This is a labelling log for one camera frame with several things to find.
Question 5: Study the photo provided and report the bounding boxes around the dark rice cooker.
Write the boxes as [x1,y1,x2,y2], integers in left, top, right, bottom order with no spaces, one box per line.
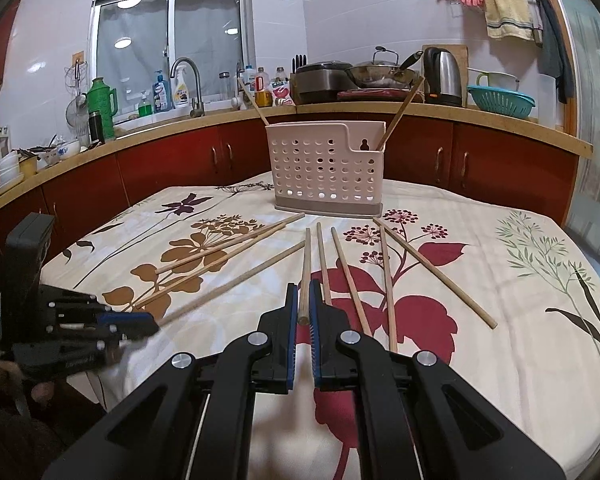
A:
[291,62,352,106]

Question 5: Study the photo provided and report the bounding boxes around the aluminium framed window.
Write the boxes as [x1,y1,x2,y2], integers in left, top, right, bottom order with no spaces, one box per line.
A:
[92,0,253,112]

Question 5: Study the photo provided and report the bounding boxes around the steel electric kettle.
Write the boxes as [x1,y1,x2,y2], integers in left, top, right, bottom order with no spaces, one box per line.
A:
[422,46,464,107]

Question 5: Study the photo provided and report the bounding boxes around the steel kitchen sink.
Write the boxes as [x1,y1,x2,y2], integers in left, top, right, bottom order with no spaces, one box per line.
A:
[114,109,208,133]

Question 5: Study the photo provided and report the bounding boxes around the single wooden chopstick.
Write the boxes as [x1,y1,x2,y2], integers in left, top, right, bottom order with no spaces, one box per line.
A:
[298,227,313,326]
[377,76,426,152]
[237,77,271,127]

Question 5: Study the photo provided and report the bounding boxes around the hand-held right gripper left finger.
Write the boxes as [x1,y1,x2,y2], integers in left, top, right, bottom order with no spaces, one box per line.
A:
[40,282,301,480]

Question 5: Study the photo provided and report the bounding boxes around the wooden framed glass door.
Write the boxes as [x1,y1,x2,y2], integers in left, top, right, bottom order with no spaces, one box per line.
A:
[527,0,600,281]

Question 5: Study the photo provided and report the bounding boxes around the pale pink perforated utensil basket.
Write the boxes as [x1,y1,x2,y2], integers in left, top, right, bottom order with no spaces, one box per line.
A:
[265,121,387,217]

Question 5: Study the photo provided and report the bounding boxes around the red kitchen counter cabinets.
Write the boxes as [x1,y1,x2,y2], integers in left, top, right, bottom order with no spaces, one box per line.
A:
[0,95,593,321]

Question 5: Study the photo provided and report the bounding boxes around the patterned ceramic bowl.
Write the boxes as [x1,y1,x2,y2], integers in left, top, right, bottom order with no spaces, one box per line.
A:
[42,140,81,166]

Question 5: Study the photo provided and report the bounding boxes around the person's left hand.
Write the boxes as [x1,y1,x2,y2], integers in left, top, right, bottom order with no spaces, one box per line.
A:
[0,347,57,407]

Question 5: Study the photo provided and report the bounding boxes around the steel wok with lid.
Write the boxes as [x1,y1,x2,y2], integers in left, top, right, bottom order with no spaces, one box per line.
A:
[345,46,424,90]

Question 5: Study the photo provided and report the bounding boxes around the red induction cooker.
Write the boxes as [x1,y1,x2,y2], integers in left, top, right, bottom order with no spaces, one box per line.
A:
[337,88,417,104]

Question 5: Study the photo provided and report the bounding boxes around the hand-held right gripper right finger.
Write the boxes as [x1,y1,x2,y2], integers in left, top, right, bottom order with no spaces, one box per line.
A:
[307,282,566,480]

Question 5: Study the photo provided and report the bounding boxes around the green-rimmed white mug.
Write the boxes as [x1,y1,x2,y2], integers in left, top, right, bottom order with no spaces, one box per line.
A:
[466,67,521,94]

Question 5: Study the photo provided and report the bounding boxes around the person's left forearm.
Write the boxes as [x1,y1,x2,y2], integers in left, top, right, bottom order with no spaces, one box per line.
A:
[0,385,108,480]

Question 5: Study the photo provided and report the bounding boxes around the dark grey cloth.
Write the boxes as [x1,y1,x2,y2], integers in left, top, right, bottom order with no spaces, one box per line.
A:
[534,0,576,105]

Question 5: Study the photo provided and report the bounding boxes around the bunch of wooden chopsticks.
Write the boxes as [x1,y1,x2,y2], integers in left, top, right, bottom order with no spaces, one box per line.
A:
[134,212,498,356]

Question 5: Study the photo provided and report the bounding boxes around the teal plastic colander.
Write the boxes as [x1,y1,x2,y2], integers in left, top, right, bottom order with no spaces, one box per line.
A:
[467,85,536,121]

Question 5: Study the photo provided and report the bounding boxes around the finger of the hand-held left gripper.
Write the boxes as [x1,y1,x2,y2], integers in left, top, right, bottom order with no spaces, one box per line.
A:
[114,317,162,347]
[97,311,155,327]

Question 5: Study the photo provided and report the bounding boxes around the chrome kitchen faucet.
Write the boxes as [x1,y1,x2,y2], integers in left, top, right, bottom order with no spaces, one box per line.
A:
[170,57,206,117]

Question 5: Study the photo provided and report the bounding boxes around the floral printed tablecloth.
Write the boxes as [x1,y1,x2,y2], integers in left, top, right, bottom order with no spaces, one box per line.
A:
[40,170,600,480]

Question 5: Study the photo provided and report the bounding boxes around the cooking oil bottle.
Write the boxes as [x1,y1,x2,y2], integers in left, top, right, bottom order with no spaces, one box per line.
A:
[255,67,274,108]

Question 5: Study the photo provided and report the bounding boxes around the green thermos flask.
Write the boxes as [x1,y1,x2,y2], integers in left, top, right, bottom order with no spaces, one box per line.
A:
[86,77,119,142]

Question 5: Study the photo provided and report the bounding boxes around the hanging metal strainer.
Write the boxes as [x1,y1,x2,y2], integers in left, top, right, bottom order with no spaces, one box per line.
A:
[64,60,90,137]

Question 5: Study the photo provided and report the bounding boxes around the stack of white bowls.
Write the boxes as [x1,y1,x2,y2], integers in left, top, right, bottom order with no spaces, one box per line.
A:
[0,152,26,184]

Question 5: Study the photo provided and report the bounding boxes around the translucent plastic container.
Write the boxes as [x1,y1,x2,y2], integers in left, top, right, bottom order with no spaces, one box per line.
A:
[537,73,559,130]

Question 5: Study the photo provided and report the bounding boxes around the yellow towel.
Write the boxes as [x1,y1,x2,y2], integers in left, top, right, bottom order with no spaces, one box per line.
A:
[479,0,537,42]

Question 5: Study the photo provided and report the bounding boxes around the white spray bottle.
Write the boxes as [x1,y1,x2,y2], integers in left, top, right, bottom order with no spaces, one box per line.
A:
[172,62,190,107]

